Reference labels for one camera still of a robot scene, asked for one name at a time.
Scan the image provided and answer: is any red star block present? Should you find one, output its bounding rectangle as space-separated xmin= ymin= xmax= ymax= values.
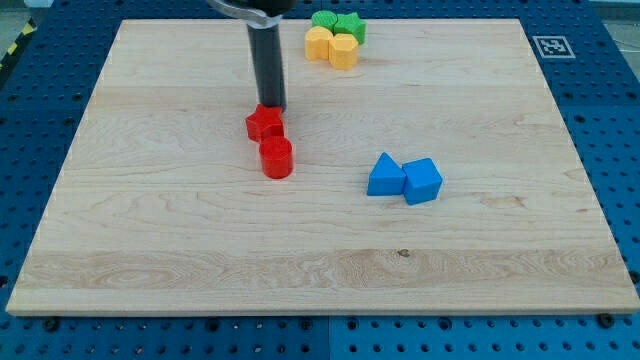
xmin=245 ymin=104 xmax=284 ymax=143

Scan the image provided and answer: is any yellow heart block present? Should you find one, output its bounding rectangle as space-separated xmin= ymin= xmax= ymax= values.
xmin=304 ymin=26 xmax=333 ymax=61

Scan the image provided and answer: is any yellow hexagon block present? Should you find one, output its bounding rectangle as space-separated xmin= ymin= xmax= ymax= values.
xmin=329 ymin=33 xmax=359 ymax=70

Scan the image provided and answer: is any green cylinder block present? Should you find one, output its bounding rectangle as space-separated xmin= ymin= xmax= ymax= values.
xmin=311 ymin=10 xmax=338 ymax=32

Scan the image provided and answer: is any red cylinder block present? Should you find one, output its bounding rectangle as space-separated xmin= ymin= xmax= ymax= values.
xmin=259 ymin=136 xmax=294 ymax=179

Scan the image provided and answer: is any blue cube block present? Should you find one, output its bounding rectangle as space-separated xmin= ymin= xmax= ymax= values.
xmin=402 ymin=158 xmax=443 ymax=205

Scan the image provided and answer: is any wooden board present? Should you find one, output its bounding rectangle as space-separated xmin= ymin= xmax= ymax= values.
xmin=7 ymin=19 xmax=639 ymax=317

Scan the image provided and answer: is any fiducial marker tag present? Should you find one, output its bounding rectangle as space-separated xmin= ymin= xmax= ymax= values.
xmin=533 ymin=35 xmax=575 ymax=59

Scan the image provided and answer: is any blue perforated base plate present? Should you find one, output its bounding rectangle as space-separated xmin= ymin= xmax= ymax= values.
xmin=1 ymin=0 xmax=639 ymax=359

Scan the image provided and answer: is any blue triangle block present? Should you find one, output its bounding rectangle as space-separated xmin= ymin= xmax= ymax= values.
xmin=366 ymin=152 xmax=406 ymax=196

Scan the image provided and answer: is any green star block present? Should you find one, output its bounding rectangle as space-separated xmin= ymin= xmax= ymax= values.
xmin=333 ymin=12 xmax=367 ymax=45

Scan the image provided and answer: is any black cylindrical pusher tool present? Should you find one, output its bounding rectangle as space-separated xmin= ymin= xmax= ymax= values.
xmin=247 ymin=25 xmax=287 ymax=111

